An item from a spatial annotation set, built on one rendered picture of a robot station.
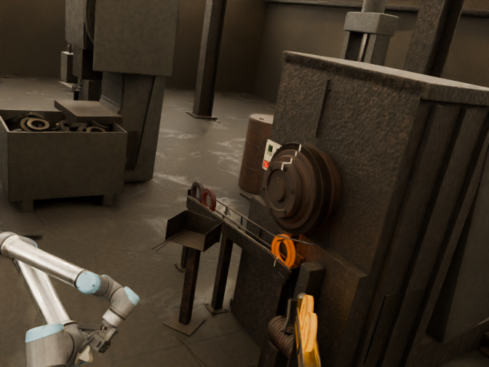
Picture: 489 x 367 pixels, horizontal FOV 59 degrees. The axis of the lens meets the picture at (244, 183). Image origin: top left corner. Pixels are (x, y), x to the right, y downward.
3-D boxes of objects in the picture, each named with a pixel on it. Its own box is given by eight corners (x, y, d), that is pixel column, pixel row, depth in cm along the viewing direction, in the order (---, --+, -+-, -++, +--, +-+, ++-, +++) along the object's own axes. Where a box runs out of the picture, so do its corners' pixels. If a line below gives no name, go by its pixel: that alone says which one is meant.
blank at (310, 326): (315, 306, 185) (307, 304, 185) (319, 325, 170) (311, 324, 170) (308, 338, 188) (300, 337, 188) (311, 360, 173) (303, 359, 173)
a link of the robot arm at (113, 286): (97, 271, 202) (116, 285, 197) (110, 274, 213) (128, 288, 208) (85, 288, 200) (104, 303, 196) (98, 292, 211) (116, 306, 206)
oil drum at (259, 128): (267, 178, 591) (279, 113, 561) (292, 195, 544) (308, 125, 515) (229, 180, 560) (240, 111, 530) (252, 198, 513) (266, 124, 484)
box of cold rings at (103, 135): (98, 175, 501) (102, 107, 476) (123, 204, 439) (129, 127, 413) (-5, 180, 442) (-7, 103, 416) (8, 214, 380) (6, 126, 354)
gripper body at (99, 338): (96, 352, 188) (114, 328, 192) (82, 341, 191) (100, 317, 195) (103, 354, 195) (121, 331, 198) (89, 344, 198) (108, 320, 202)
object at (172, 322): (173, 305, 298) (185, 209, 274) (207, 320, 289) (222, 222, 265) (156, 321, 280) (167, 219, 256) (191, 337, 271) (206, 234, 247)
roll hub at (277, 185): (265, 203, 236) (275, 154, 226) (296, 226, 214) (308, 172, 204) (257, 204, 233) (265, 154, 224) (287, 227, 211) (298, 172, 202)
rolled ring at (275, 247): (293, 244, 225) (298, 243, 226) (274, 228, 239) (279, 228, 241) (287, 275, 231) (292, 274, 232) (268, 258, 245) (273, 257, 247)
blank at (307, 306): (312, 289, 200) (305, 287, 200) (315, 306, 185) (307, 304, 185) (305, 320, 203) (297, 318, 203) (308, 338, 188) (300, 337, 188)
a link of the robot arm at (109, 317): (105, 306, 196) (113, 312, 205) (98, 316, 195) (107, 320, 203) (119, 318, 193) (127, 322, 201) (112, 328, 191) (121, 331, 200)
